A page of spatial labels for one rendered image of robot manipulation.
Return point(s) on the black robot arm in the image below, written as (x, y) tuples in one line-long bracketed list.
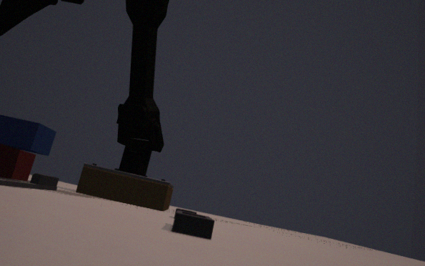
[(139, 116)]

